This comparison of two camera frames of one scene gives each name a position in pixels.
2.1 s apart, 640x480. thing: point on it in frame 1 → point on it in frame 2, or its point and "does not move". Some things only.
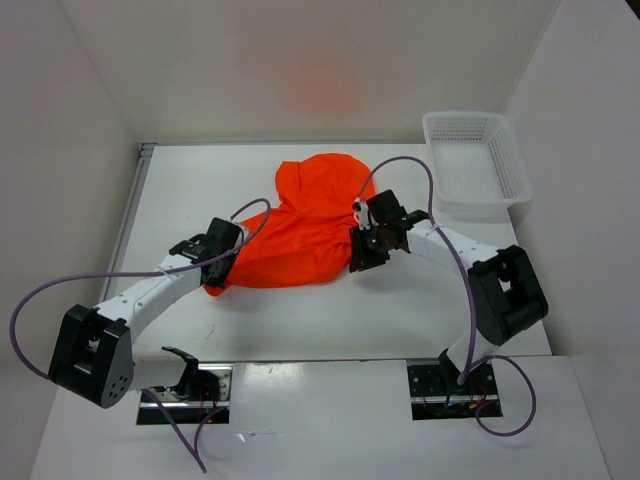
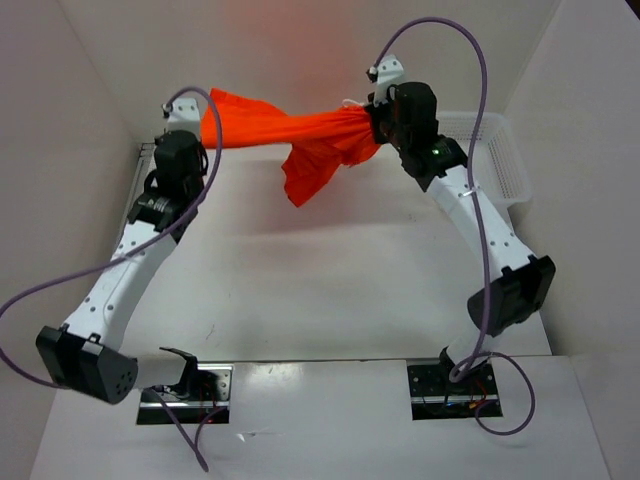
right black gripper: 362,257 → 375,112
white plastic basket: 475,166 does not move
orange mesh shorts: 304,235 → 325,141
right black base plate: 436,393 does not move
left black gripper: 219,281 → 201,157
